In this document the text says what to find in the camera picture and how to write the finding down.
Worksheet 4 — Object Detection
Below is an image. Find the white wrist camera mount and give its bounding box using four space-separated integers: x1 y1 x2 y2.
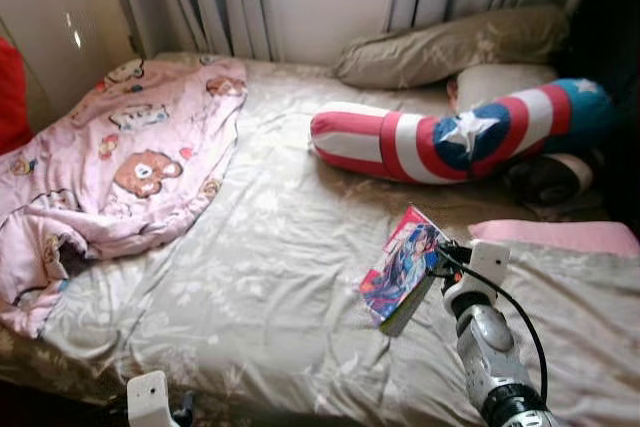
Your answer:
127 370 181 427
443 239 511 318

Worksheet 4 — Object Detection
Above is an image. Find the pink cartoon bear quilt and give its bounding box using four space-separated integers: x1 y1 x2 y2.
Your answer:
0 55 249 338

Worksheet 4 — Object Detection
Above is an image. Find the red white blue star bolster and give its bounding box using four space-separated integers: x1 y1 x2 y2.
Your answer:
310 77 616 185

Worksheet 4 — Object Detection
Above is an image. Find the olive beige floral pillow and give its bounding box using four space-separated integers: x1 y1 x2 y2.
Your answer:
333 5 571 90

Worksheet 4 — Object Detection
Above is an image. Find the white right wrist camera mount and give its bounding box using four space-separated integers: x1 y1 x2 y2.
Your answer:
443 239 511 318

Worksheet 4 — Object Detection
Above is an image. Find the red fabric cover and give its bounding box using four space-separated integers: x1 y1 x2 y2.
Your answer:
0 37 31 153

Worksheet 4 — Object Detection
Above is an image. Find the dark plush with beige band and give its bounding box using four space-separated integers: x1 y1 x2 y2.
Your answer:
505 152 601 208

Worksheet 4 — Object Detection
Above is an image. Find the colourful comic book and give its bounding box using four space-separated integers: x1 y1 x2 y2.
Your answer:
358 205 449 336

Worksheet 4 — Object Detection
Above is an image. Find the bright window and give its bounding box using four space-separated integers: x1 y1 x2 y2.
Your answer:
260 0 401 66

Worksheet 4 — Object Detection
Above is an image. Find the plain cream pillow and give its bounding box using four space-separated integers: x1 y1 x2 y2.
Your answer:
448 62 561 113

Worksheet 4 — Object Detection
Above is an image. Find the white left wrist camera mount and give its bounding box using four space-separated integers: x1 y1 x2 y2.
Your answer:
127 370 181 427

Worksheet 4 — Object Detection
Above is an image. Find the bed with beige floral sheet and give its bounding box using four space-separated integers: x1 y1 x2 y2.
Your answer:
0 52 640 427

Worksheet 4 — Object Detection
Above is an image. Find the dark grey padded headboard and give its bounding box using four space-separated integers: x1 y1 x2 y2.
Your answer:
575 0 640 238

